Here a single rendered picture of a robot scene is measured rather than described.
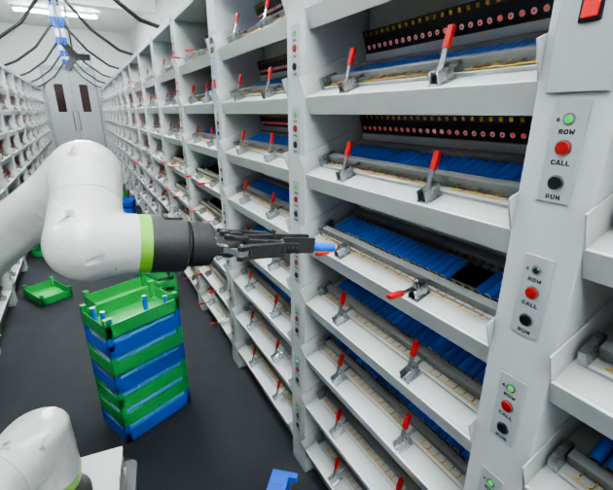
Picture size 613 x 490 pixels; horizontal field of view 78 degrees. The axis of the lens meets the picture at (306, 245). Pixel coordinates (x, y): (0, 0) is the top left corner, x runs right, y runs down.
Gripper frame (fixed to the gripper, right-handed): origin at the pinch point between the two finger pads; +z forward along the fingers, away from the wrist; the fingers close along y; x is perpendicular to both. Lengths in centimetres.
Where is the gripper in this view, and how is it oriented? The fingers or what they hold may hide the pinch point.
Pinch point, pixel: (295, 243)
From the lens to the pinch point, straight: 73.1
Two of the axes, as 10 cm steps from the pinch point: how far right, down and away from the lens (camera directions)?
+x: -1.4, 9.6, 2.5
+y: -4.8, -2.9, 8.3
